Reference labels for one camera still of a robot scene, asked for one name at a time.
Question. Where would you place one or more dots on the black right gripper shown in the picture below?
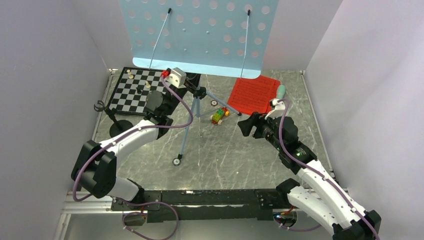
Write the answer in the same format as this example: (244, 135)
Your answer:
(257, 119)

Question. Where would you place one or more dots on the red sheet music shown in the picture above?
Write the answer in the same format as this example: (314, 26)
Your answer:
(253, 95)

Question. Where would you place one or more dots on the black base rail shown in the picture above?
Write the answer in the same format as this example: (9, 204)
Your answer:
(262, 204)

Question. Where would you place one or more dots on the blue white poker chip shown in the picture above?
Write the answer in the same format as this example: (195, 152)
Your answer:
(176, 161)

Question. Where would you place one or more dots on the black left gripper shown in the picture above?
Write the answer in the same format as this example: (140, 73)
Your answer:
(192, 80)

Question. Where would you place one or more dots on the mint green microphone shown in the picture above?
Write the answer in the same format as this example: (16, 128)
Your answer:
(281, 91)

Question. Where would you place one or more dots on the light blue music stand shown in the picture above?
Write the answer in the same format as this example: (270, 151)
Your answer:
(211, 37)

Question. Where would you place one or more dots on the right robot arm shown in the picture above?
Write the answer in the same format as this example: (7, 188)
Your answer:
(333, 209)

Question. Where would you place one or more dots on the cream chess piece back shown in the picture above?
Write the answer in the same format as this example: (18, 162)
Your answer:
(129, 74)

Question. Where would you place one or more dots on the black white chessboard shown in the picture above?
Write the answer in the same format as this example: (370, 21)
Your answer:
(129, 95)

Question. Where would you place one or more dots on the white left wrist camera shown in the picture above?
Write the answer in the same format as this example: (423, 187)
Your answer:
(175, 76)

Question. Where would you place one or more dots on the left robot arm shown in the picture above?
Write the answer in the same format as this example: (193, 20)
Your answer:
(95, 171)

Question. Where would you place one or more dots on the colourful toy brick car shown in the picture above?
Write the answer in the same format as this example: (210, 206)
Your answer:
(217, 117)

